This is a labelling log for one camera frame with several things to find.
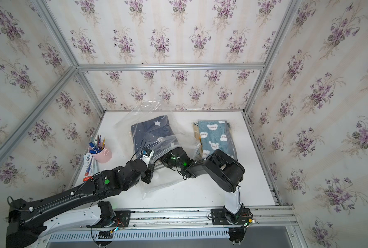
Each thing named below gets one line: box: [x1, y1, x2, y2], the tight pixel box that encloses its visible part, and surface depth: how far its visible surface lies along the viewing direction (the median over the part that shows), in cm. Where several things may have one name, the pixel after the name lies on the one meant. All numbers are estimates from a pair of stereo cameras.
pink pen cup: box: [87, 143, 113, 164], surface depth 92 cm
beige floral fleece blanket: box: [193, 121, 204, 159], surface depth 108 cm
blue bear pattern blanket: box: [197, 119, 238, 161], surface depth 100 cm
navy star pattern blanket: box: [130, 115, 181, 160], surface depth 99 cm
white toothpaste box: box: [82, 152, 99, 182], surface depth 90 cm
